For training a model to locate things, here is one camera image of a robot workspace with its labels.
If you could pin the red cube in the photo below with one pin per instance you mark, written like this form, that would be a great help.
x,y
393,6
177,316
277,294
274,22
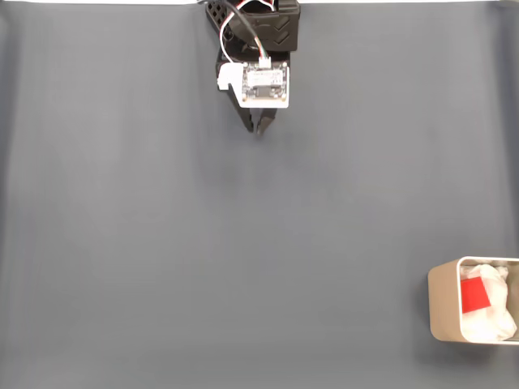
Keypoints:
x,y
474,296

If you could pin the beige open-top box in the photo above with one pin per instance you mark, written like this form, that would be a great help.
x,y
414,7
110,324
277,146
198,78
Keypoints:
x,y
443,304

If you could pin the dark grey table mat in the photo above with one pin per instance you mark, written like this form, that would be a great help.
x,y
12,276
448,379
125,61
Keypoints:
x,y
202,243

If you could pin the white crumpled cloth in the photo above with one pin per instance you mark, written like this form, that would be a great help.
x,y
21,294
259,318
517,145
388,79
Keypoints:
x,y
496,308

